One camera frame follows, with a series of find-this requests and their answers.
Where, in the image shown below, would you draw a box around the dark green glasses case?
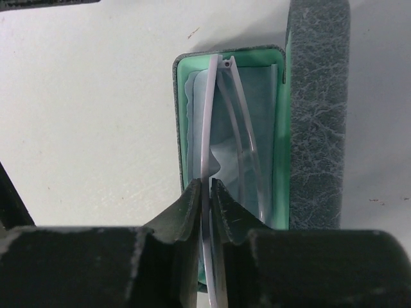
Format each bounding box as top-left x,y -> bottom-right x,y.
171,0 -> 351,293

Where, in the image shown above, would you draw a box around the light blue cleaning cloth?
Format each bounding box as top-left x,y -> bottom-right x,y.
184,65 -> 277,223

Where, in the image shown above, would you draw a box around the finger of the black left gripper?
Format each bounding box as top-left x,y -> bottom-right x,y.
1,0 -> 100,7
0,165 -> 35,228

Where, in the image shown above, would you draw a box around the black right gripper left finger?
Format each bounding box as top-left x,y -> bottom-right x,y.
1,180 -> 201,307

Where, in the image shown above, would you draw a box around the white sunglasses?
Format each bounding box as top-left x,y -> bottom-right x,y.
193,54 -> 266,307

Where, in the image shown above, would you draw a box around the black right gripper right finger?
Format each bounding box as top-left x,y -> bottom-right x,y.
209,179 -> 410,307

